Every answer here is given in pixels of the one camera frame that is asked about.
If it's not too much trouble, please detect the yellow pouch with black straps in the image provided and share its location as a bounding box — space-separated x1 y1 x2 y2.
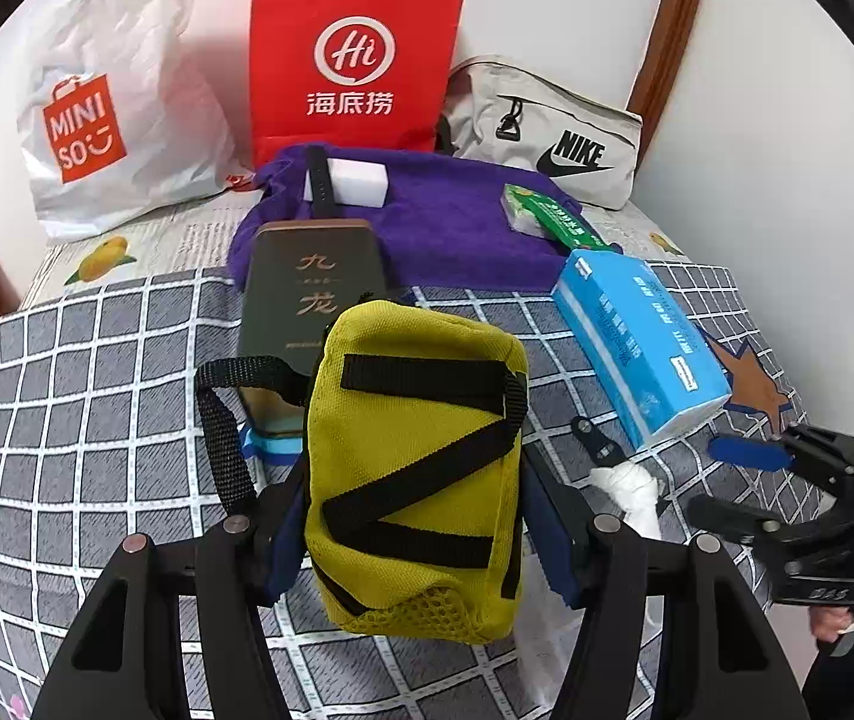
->
194 299 531 646

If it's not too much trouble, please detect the white glove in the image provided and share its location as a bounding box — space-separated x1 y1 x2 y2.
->
588 460 661 539

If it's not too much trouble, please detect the person's right hand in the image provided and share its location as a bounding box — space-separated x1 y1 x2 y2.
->
808 606 853 644

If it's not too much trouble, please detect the blue tissue pack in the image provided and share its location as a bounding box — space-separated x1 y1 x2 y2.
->
552 249 731 450

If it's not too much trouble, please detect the green small tissue packet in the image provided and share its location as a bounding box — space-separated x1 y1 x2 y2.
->
502 184 609 250

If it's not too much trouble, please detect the purple towel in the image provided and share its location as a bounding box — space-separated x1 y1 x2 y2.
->
228 143 586 291

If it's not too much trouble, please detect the grey checkered bed sheet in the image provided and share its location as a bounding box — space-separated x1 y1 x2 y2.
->
0 263 820 718

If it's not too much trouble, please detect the dark green tea tin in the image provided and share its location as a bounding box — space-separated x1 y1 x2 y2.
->
238 220 386 377

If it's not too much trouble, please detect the grey Nike waist bag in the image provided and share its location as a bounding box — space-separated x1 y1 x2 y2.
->
443 57 643 210

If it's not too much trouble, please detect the fruit print white cloth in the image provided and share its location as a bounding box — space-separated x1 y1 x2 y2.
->
20 190 692 310

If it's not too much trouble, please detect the red paper shopping bag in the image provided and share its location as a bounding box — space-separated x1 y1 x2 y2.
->
249 0 464 166

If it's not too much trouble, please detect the white Miniso plastic bag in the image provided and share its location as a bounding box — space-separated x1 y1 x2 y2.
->
18 0 238 242

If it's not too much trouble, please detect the white box with black strap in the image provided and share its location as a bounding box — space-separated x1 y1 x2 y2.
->
303 145 389 220

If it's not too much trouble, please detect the brown wooden door frame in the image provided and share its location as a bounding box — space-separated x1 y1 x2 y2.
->
628 0 700 161

